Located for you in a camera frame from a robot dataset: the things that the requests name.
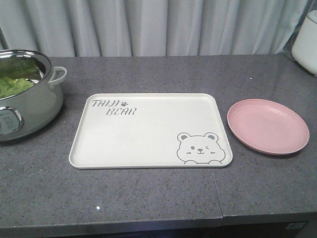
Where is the green electric cooking pot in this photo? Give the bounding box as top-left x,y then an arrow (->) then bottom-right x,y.
0,49 -> 67,141

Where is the pink round plate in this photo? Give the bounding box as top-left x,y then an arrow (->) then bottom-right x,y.
227,99 -> 310,155

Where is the green lettuce leaf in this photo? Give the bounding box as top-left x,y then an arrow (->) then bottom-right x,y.
0,57 -> 41,99

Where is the cream bear serving tray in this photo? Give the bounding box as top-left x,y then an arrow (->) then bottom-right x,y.
69,93 -> 233,169

